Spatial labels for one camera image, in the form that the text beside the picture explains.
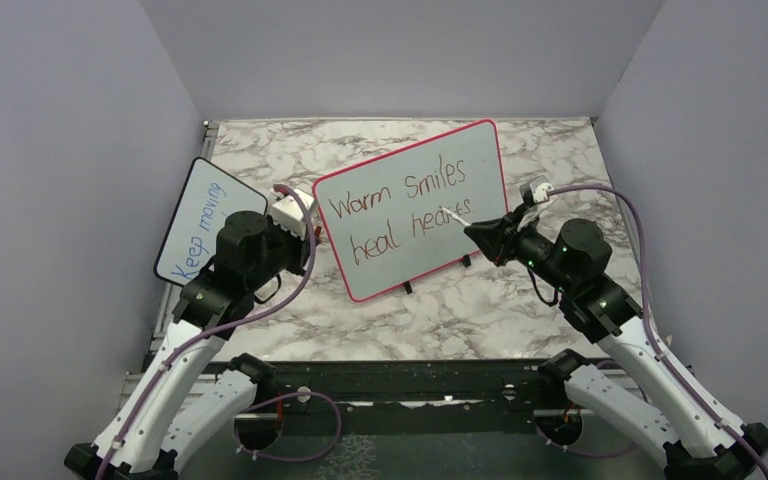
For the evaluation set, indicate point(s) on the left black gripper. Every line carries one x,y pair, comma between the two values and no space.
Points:
300,244

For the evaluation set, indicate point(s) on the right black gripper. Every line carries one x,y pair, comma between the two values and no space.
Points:
498,236

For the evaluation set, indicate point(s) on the white rainbow marker pen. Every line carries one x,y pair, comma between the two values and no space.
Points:
455,217

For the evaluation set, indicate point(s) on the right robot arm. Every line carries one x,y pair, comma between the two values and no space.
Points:
689,433

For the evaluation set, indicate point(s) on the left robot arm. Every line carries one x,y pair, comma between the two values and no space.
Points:
155,434

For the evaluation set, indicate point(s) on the black framed written whiteboard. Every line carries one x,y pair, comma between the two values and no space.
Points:
209,195

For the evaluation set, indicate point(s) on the pink framed whiteboard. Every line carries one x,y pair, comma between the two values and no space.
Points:
383,218

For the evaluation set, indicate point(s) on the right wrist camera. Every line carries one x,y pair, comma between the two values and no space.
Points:
536,199

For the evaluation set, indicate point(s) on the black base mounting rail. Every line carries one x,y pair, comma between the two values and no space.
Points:
319,398

